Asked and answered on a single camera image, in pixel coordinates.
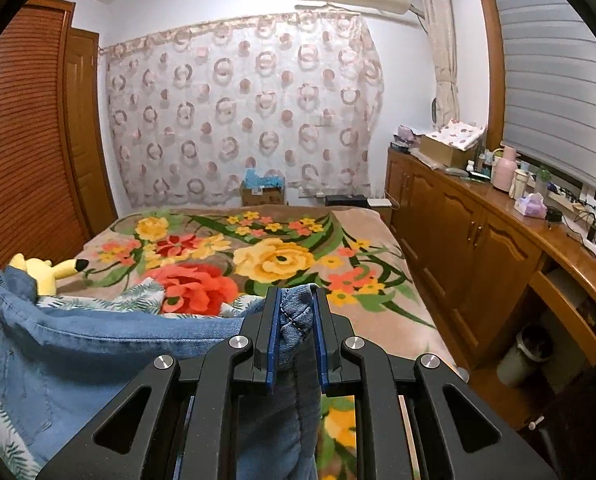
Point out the sheer circle pattern curtain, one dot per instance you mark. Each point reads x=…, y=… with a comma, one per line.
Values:
x=227, y=110

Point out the large cardboard box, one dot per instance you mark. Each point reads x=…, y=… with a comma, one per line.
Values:
x=443, y=152

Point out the floral fleece blanket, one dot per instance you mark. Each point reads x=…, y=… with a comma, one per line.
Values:
x=278, y=260

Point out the beige tied curtain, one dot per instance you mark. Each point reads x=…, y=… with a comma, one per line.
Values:
x=443, y=60

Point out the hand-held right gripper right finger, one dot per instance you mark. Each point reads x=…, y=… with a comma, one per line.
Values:
x=321, y=345

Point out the wooden door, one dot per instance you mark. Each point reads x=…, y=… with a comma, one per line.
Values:
x=85, y=135

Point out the crumpled blue plastic bag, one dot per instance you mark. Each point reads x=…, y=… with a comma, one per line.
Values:
x=260, y=179

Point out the cream cup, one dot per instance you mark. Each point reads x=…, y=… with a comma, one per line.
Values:
x=519, y=185

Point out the green lid bottle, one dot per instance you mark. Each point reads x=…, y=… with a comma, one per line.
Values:
x=542, y=182

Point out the pink thermos jug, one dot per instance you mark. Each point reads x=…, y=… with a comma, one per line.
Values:
x=504, y=172

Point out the purple storage box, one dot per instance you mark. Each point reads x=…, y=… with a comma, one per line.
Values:
x=407, y=136

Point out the long wooden cabinet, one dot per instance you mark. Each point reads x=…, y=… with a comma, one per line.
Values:
x=478, y=250

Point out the blue denim pants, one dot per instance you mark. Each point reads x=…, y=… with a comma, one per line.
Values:
x=102, y=350

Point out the yellow plush toy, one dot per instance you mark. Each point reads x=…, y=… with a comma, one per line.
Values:
x=42, y=272

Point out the grey window blind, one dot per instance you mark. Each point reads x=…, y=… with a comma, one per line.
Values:
x=553, y=85

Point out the grey trash bin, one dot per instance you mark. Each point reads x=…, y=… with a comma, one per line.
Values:
x=520, y=355

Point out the leaf print bed sheet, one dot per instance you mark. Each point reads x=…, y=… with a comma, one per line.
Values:
x=127, y=300

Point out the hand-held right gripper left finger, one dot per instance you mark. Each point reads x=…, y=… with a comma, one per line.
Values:
x=273, y=340

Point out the flat black box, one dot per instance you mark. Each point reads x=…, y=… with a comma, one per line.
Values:
x=345, y=200

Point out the purple tissue box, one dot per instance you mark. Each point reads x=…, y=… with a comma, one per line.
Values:
x=530, y=207

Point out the white dotted cloth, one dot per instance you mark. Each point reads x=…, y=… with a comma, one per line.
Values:
x=455, y=134

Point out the flat white box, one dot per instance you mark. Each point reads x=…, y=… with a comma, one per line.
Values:
x=379, y=203

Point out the round black gadget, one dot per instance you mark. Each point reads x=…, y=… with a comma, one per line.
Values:
x=554, y=215

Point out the small cardboard box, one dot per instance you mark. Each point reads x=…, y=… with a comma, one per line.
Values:
x=262, y=197

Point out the louvered wooden wardrobe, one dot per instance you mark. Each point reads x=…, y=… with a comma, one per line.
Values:
x=22, y=135

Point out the round wall mirror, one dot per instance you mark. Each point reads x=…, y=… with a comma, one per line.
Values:
x=435, y=110

